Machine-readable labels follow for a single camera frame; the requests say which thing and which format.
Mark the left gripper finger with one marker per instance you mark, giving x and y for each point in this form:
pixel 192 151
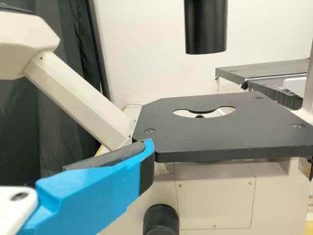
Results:
pixel 93 191

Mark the cream microscope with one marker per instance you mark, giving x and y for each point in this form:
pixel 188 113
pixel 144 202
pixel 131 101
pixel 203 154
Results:
pixel 220 137

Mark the black platform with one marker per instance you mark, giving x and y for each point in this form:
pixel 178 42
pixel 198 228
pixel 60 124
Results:
pixel 256 69
pixel 269 92

